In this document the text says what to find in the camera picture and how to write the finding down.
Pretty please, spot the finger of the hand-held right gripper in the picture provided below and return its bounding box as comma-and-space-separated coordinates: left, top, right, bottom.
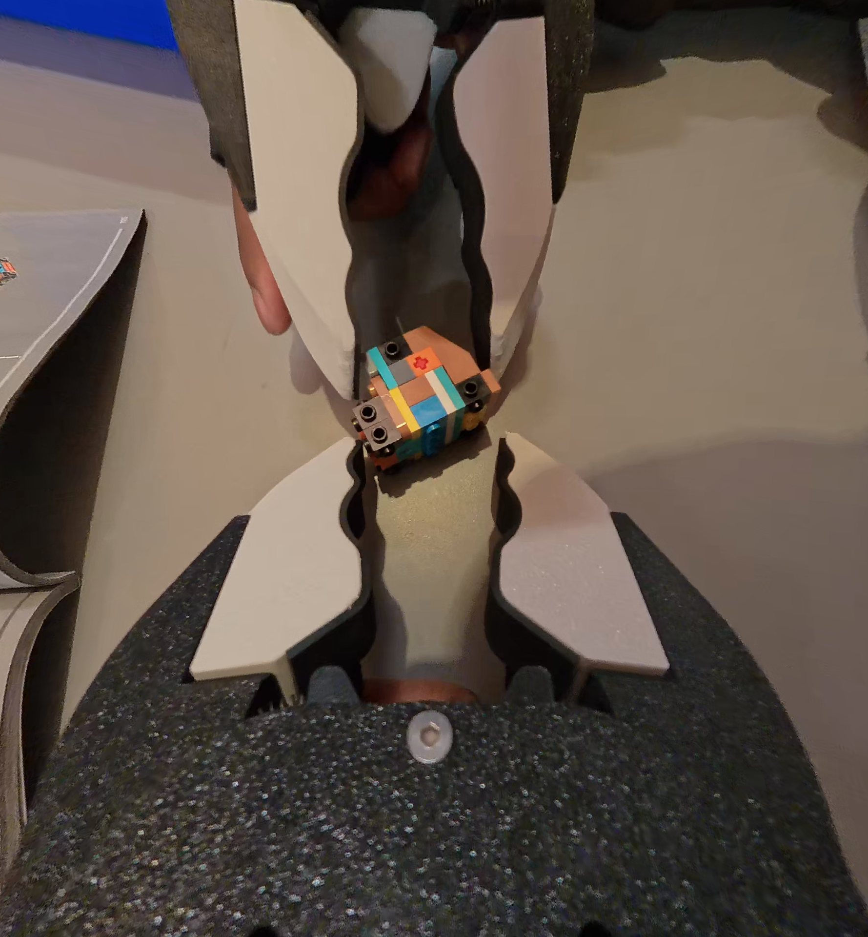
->
434, 16, 559, 368
235, 0, 363, 400

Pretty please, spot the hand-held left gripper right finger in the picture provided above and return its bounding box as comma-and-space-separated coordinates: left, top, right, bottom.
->
488, 433, 671, 679

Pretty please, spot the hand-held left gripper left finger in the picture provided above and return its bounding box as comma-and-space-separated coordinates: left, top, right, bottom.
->
188, 439, 376, 685

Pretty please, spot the brown teal toy brick model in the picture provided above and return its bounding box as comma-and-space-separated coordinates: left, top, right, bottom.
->
352, 326, 503, 474

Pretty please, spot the grey instruction booklet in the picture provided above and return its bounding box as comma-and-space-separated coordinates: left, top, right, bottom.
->
0, 208, 149, 916

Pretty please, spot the grey desk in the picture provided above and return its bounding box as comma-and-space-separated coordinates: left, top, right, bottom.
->
0, 0, 868, 937

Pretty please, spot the person's right hand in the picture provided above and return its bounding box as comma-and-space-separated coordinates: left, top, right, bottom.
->
231, 110, 438, 338

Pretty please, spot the blue storage bin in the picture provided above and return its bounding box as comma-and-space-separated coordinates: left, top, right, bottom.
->
0, 0, 180, 54

